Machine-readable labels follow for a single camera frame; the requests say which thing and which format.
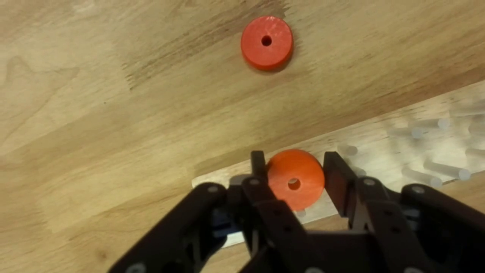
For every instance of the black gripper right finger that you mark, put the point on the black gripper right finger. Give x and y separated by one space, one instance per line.
403 228

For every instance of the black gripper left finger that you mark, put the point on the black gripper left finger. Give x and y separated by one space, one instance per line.
202 228

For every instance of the wooden peg stand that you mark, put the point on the wooden peg stand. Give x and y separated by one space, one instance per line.
383 152

